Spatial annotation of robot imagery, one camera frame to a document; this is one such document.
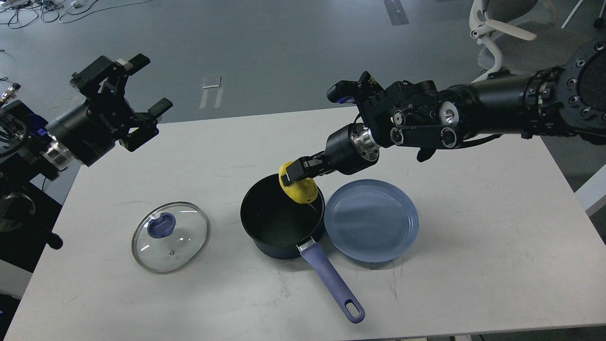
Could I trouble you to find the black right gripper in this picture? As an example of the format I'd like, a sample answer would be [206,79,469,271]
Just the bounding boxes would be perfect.
[282,123,380,186]

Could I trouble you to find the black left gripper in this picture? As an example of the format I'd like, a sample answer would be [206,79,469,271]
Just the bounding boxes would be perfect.
[46,54,173,166]

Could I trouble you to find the yellow potato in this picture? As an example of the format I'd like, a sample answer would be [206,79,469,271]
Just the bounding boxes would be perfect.
[278,161,320,204]

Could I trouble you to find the glass pot lid blue knob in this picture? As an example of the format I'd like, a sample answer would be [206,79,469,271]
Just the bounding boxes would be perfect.
[131,202,209,274]

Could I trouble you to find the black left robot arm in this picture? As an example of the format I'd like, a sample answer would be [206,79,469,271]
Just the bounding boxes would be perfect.
[1,54,173,250]

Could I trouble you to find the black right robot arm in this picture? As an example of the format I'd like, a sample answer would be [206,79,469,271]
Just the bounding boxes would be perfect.
[279,39,606,186]

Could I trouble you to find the blue plate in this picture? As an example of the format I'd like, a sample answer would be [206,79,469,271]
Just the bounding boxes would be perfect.
[324,179,419,263]

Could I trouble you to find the white grey office chair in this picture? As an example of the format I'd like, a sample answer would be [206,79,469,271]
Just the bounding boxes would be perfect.
[468,0,595,82]

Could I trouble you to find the white table at right edge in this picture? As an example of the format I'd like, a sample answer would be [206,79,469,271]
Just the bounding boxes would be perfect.
[574,164,606,216]

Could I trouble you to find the dark pot with blue handle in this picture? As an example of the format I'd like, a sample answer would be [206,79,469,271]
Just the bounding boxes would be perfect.
[240,173,365,323]

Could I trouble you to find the black floor cable left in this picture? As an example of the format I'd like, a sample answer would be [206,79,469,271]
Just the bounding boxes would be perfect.
[0,47,15,95]

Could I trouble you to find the cable bundle on floor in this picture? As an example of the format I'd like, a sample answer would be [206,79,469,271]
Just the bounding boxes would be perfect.
[0,0,152,30]

